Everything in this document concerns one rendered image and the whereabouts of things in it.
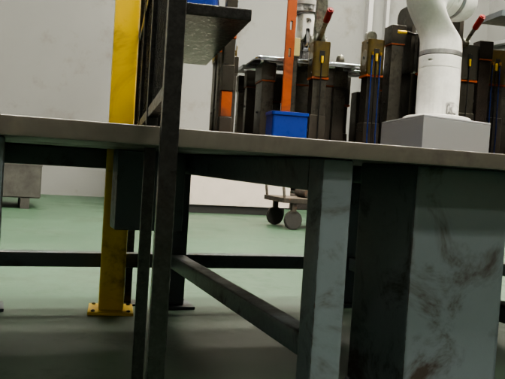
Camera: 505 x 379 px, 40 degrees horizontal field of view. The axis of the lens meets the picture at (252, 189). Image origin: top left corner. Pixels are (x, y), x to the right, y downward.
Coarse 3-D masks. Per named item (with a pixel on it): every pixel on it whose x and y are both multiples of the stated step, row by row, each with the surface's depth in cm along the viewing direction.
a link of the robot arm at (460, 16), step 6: (468, 0) 199; (474, 0) 201; (462, 6) 199; (468, 6) 200; (474, 6) 202; (456, 12) 200; (462, 12) 201; (468, 12) 202; (450, 18) 203; (456, 18) 203; (462, 18) 203
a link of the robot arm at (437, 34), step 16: (416, 0) 195; (432, 0) 192; (448, 0) 195; (416, 16) 198; (432, 16) 195; (448, 16) 194; (432, 32) 197; (448, 32) 195; (432, 48) 197; (448, 48) 196
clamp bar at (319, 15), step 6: (318, 0) 232; (324, 0) 231; (318, 6) 232; (324, 6) 232; (318, 12) 232; (324, 12) 233; (318, 18) 233; (318, 24) 233; (318, 30) 234; (324, 36) 234
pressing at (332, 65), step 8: (256, 56) 237; (264, 56) 236; (272, 56) 236; (248, 64) 254; (256, 64) 255; (280, 64) 251; (304, 64) 247; (336, 64) 241; (344, 64) 241; (352, 64) 242; (352, 72) 260
